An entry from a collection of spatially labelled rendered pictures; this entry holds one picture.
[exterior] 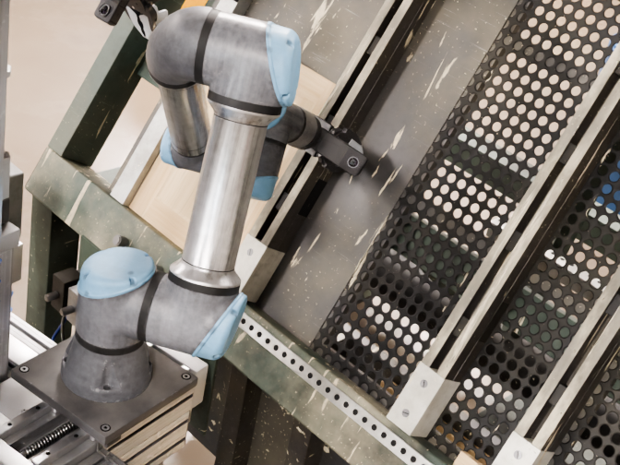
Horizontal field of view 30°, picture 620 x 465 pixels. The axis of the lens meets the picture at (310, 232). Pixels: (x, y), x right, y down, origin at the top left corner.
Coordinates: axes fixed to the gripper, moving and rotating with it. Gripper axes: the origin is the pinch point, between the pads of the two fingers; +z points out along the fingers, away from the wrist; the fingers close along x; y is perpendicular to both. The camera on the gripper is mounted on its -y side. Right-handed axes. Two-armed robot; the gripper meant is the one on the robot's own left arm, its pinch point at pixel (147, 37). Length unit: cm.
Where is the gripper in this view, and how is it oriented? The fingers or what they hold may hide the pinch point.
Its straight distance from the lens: 242.3
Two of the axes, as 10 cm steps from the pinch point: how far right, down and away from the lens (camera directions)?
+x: -7.7, -4.5, 4.5
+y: 6.2, -6.8, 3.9
